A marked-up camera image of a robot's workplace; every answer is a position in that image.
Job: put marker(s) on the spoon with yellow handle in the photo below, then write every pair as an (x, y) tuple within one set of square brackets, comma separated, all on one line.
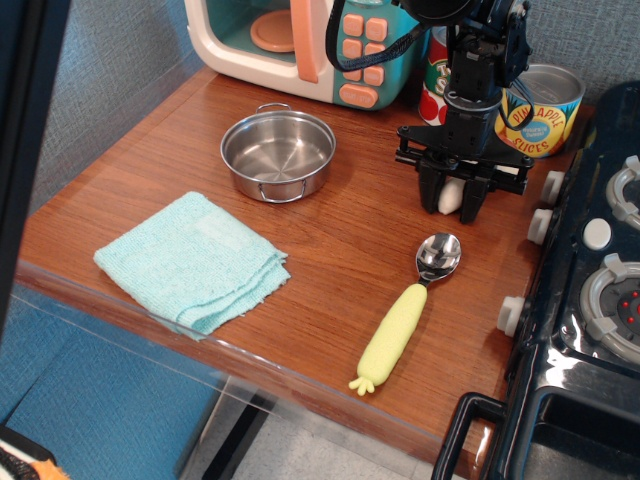
[(437, 257)]

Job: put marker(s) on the pineapple slices can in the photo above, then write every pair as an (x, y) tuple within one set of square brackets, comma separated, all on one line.
[(539, 127)]

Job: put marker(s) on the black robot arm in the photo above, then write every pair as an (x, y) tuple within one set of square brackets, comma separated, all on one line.
[(487, 50)]

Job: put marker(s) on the toy microwave oven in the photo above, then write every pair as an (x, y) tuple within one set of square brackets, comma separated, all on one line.
[(281, 45)]

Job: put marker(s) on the black toy stove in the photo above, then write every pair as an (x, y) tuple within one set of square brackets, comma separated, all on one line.
[(571, 409)]

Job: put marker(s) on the orange plush object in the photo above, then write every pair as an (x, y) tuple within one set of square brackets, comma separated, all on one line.
[(22, 458)]

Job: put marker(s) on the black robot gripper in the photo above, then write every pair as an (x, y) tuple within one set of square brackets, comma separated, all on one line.
[(463, 146)]

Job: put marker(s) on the light blue folded cloth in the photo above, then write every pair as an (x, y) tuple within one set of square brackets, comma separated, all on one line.
[(194, 264)]

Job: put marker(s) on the steel pot with handles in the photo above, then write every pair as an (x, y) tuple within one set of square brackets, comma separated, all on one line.
[(278, 155)]

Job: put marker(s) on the tomato sauce can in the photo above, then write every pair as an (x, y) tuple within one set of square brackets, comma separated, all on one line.
[(432, 106)]

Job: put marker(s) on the white plush mushroom toy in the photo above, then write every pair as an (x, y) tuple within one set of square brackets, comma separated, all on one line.
[(452, 196)]

